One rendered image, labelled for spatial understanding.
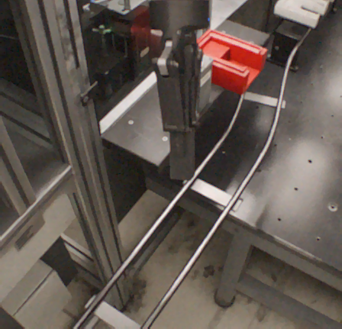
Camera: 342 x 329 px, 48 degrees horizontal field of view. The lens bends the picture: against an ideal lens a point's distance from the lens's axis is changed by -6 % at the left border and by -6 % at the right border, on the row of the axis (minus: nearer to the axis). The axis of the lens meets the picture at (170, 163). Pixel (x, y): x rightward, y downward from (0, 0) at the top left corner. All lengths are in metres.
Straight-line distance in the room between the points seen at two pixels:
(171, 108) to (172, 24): 0.10
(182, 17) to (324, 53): 1.11
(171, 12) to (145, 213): 1.37
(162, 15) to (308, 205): 0.69
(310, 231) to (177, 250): 0.80
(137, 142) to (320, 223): 0.49
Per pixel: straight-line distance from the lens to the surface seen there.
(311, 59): 1.49
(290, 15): 1.35
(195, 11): 0.48
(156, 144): 0.80
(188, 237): 1.71
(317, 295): 1.70
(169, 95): 0.48
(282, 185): 1.06
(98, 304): 0.74
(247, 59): 0.98
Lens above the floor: 1.51
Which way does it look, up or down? 51 degrees down
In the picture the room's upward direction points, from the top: straight up
